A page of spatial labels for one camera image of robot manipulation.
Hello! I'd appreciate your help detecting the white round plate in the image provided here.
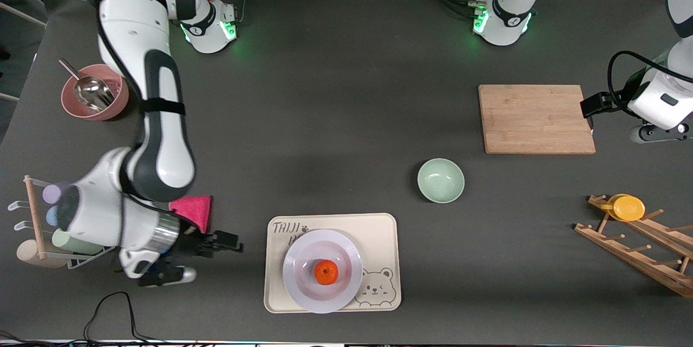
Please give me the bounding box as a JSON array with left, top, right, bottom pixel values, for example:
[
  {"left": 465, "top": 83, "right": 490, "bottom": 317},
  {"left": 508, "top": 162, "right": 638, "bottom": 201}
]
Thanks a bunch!
[{"left": 282, "top": 228, "right": 363, "bottom": 314}]

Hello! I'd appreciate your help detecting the orange fruit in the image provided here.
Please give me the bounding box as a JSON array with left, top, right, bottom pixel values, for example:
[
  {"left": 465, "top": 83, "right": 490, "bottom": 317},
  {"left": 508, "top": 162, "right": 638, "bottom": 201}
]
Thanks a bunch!
[{"left": 314, "top": 260, "right": 339, "bottom": 286}]

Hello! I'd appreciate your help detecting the pink folded cloth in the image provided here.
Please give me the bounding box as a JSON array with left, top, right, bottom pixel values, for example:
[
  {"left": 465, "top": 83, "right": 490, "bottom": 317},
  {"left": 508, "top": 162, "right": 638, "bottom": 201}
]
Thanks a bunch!
[{"left": 169, "top": 195, "right": 213, "bottom": 234}]

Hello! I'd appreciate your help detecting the wooden cutting board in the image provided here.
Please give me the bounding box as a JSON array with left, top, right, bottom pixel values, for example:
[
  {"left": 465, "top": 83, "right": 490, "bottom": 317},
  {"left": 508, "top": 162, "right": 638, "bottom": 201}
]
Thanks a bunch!
[{"left": 478, "top": 84, "right": 597, "bottom": 155}]

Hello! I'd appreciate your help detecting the yellow cup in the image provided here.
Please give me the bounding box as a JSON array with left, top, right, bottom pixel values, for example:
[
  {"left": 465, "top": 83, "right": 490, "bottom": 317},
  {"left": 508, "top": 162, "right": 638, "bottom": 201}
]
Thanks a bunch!
[{"left": 606, "top": 194, "right": 646, "bottom": 222}]

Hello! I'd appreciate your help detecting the green cup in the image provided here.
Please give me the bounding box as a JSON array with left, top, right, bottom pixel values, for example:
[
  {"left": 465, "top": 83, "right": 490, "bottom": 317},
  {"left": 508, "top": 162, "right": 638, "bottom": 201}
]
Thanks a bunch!
[{"left": 51, "top": 228, "right": 104, "bottom": 256}]

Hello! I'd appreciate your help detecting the wooden peg drying rack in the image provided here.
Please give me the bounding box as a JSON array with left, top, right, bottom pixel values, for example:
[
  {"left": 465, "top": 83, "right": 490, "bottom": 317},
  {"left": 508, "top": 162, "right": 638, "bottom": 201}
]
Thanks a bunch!
[{"left": 574, "top": 194, "right": 693, "bottom": 299}]

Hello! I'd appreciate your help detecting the purple cup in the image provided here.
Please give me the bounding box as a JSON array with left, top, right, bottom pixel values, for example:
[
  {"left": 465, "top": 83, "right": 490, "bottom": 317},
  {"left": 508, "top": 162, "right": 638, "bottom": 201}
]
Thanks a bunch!
[{"left": 42, "top": 182, "right": 72, "bottom": 205}]

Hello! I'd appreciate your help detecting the beige bear print tray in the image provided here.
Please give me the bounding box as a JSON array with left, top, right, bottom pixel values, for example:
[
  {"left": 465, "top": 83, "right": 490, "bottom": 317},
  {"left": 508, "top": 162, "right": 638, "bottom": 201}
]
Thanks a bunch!
[{"left": 264, "top": 213, "right": 402, "bottom": 314}]

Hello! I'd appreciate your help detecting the beige cup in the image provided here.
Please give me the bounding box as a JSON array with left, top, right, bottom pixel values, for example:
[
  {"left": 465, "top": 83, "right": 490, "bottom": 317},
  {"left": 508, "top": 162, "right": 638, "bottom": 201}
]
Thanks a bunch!
[{"left": 16, "top": 240, "right": 68, "bottom": 270}]

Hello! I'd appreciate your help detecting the light green bowl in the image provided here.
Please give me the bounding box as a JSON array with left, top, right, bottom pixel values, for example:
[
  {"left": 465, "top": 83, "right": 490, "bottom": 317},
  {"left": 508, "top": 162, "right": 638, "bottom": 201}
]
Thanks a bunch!
[{"left": 417, "top": 158, "right": 466, "bottom": 204}]

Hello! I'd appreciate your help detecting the metal scoop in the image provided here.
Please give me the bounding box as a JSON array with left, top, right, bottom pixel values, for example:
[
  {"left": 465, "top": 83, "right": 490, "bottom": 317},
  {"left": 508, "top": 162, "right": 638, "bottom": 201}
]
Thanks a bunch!
[{"left": 58, "top": 58, "right": 116, "bottom": 113}]

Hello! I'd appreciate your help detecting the pink bowl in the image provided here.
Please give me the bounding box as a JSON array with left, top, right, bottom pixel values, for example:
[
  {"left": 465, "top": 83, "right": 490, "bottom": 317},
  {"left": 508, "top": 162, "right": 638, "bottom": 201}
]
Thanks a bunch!
[{"left": 60, "top": 63, "right": 130, "bottom": 121}]

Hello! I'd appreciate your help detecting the black cable on table edge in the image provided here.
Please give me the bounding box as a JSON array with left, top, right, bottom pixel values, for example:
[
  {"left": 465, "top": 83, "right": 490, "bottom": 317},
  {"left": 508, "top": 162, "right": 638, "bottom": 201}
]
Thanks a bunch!
[{"left": 0, "top": 291, "right": 217, "bottom": 347}]

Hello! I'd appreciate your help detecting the white wire cup rack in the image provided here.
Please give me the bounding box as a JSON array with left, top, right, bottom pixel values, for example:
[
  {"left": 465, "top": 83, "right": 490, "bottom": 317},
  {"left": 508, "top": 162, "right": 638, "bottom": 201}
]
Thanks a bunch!
[{"left": 8, "top": 175, "right": 116, "bottom": 270}]

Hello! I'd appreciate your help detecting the grey metal frame bar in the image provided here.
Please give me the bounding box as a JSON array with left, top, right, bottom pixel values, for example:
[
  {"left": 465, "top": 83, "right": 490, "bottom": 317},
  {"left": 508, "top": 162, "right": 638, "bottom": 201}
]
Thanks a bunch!
[{"left": 0, "top": 1, "right": 48, "bottom": 28}]

